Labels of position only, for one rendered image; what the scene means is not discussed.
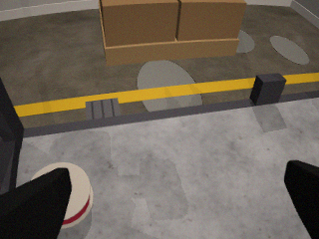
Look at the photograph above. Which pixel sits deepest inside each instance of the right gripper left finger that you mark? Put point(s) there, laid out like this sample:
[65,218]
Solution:
[37,208]

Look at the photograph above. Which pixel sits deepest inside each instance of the dark grey block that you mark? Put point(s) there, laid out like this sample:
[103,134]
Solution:
[267,89]

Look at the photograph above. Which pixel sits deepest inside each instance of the dark grey metal gantry frame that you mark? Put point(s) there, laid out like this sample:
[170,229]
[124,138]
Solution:
[11,127]

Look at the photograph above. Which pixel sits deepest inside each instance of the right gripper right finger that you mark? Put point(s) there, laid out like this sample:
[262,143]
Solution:
[302,182]

